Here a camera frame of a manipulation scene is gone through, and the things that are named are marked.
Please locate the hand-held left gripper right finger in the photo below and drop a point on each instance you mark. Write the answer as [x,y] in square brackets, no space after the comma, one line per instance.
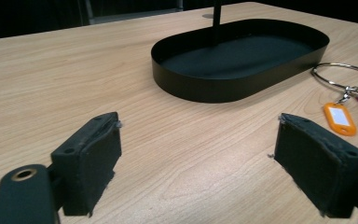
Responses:
[317,168]

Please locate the grey metal stand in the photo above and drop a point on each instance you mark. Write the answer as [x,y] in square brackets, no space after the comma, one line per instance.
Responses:
[130,14]

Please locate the grey round table grommet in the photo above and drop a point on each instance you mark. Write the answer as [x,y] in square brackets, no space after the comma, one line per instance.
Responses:
[207,16]

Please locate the black oval metal tray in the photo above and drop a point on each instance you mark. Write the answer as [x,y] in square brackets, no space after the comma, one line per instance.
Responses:
[239,59]

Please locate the orange key tag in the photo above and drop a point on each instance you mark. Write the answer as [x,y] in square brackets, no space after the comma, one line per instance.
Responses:
[340,118]

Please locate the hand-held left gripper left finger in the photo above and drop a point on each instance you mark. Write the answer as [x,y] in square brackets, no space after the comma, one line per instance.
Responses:
[87,165]

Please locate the black upright tray post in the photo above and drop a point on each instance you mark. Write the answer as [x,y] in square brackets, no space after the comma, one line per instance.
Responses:
[217,18]

